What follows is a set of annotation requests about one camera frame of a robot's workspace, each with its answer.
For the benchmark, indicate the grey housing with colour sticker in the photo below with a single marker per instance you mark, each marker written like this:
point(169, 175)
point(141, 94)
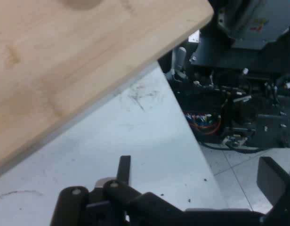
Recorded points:
point(255, 23)

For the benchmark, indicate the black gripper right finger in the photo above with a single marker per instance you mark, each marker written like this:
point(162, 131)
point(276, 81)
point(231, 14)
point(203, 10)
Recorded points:
point(274, 181)

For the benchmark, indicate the light wooden cutting board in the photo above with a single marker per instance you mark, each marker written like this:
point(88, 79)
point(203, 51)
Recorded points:
point(65, 61)

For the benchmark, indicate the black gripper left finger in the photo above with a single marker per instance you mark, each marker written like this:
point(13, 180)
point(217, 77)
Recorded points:
point(122, 200)

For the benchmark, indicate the black machine base with electronics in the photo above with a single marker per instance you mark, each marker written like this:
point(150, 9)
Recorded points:
point(241, 106)

